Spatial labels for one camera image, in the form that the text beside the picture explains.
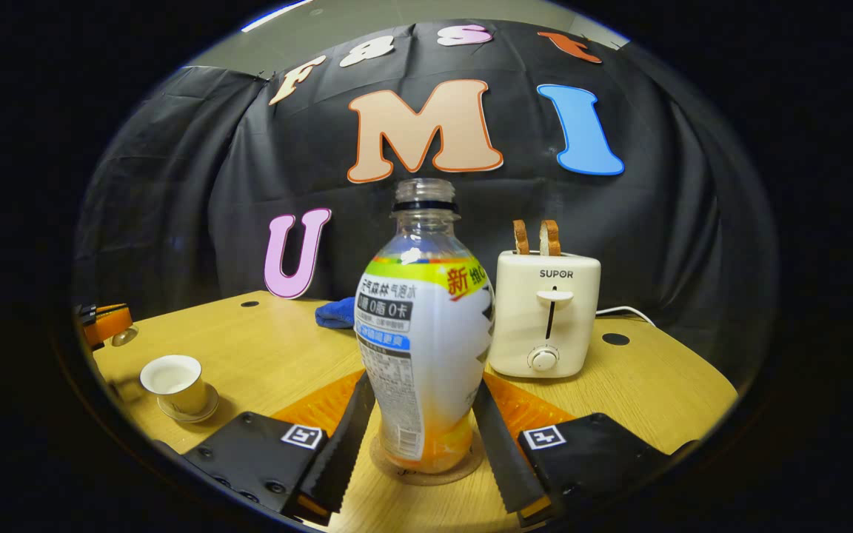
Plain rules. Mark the cream teacup lid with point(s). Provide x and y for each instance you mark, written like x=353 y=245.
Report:
x=124 y=337

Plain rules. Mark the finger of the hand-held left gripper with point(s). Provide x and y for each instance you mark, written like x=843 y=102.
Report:
x=104 y=327

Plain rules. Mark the round cork coaster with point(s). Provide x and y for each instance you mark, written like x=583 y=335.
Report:
x=426 y=480

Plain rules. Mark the cream teacup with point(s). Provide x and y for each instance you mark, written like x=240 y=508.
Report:
x=186 y=396

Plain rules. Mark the toast slice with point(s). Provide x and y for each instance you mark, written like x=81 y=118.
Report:
x=550 y=238
x=520 y=238

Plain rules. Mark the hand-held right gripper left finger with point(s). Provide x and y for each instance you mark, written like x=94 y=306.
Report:
x=345 y=451

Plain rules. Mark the ceiling light panel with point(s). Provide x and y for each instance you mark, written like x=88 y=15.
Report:
x=275 y=15

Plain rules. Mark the black backdrop cloth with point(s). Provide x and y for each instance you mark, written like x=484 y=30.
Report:
x=175 y=185

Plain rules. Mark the white toaster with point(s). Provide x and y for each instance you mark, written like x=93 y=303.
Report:
x=545 y=318

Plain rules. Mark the clear water bottle white label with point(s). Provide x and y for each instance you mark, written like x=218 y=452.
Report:
x=426 y=348

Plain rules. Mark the blue towel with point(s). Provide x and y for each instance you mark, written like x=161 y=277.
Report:
x=338 y=314

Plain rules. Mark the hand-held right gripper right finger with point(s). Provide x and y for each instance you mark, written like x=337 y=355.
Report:
x=504 y=451

